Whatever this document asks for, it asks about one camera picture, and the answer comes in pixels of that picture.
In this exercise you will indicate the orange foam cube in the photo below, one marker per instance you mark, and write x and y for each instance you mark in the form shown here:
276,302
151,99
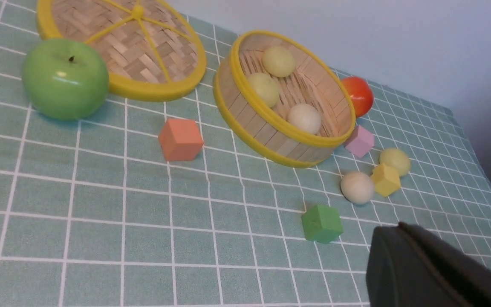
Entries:
180,140

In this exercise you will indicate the green apple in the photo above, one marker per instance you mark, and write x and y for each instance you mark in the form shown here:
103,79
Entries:
65,79

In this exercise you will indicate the yellow foam cube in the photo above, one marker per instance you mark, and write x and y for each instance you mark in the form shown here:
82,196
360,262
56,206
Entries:
386,179

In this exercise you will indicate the green checkered tablecloth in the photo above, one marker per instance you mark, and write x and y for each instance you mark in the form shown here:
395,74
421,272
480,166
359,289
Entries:
91,214

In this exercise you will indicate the red orange pomegranate fruit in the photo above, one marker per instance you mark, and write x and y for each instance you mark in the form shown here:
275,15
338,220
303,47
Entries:
360,93

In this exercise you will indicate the bamboo steamer tray yellow rim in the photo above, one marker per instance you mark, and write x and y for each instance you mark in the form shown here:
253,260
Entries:
266,129

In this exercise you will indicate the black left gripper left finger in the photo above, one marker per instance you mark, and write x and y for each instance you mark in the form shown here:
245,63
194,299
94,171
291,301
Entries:
399,274

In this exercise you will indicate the pale yellow bun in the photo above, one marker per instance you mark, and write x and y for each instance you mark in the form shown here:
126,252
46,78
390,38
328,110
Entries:
396,158

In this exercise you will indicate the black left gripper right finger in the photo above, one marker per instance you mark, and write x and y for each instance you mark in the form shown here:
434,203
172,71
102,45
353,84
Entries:
469,278

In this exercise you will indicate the green foam cube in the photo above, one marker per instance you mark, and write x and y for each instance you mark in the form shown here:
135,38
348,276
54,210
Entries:
321,224

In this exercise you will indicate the bamboo steamer lid yellow rim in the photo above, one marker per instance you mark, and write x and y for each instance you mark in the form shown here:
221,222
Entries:
151,51

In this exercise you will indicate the white pleated bun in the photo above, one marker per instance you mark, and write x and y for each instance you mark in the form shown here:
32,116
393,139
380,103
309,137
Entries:
357,187

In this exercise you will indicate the pink foam cube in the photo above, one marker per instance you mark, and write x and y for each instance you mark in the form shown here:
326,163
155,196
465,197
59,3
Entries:
360,142

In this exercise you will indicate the yellow green bun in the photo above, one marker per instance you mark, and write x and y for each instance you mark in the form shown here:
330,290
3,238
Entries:
265,87

